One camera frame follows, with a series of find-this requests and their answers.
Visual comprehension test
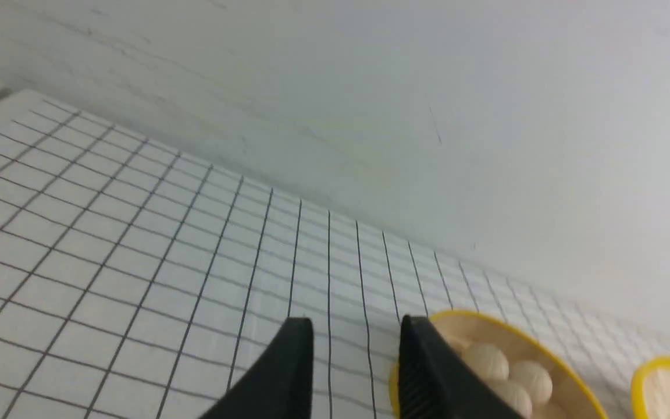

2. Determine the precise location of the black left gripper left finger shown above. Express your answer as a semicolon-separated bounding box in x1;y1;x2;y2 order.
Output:
201;317;314;418

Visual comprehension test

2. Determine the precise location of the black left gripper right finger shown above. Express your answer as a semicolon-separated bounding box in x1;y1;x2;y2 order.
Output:
398;315;521;418

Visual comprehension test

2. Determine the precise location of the steamed bun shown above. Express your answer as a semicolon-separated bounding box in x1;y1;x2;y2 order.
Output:
509;360;554;406
462;342;509;381
486;380;533;418

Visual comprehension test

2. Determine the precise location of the steamed bun front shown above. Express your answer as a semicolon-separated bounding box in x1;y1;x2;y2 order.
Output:
486;380;533;418

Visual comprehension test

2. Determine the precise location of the bamboo steamer basket yellow rim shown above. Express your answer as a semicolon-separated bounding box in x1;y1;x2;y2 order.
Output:
389;310;607;418

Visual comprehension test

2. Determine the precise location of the white grid tablecloth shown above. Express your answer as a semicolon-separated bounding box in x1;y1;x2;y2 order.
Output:
0;92;670;418

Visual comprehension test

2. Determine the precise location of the woven bamboo steamer lid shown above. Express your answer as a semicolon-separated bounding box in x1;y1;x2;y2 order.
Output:
630;356;670;418

